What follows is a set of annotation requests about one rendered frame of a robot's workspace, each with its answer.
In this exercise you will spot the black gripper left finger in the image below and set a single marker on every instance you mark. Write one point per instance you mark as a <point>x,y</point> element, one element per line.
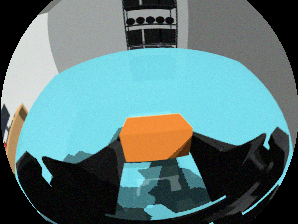
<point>98,177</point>

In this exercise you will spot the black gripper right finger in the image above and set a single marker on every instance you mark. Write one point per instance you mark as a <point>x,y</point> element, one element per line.
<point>219,163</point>

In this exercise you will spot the orange block with dark face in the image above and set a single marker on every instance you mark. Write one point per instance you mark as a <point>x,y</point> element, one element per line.
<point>155,138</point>

